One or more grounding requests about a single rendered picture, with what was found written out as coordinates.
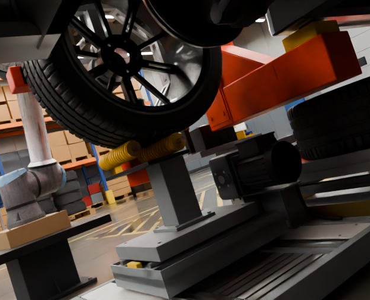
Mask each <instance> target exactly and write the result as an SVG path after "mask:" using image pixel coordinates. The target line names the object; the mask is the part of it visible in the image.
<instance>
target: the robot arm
mask: <svg viewBox="0 0 370 300"><path fill-rule="evenodd" d="M14 66H21V62H9V63H2V64H0V79H3V80H7V77H6V75H7V72H8V69H9V67H14ZM16 95H17V100H18V105H19V109H20V114H21V119H22V122H23V128H24V133H25V137H26V142H27V147H28V150H29V155H30V164H29V165H28V169H29V170H28V171H26V169H25V168H21V169H19V170H16V171H13V172H10V173H8V174H5V175H3V176H1V177H0V194H1V198H2V201H3V203H4V206H5V209H6V212H7V229H8V230H9V229H13V228H15V227H18V226H22V225H24V224H27V223H30V222H33V221H35V220H38V219H40V218H43V217H45V216H46V214H45V211H44V210H43V209H42V208H41V207H40V206H39V205H38V203H37V200H36V198H38V197H41V196H44V195H47V194H50V193H53V192H56V191H58V190H60V189H62V188H63V187H64V185H65V184H66V172H65V170H64V168H63V167H62V166H61V165H59V164H57V161H56V160H55V159H53V158H52V155H51V150H50V147H49V141H48V135H47V132H46V127H45V121H44V117H43V112H42V107H41V106H40V102H38V101H37V100H36V98H35V95H33V93H32V92H26V93H18V94H16Z"/></svg>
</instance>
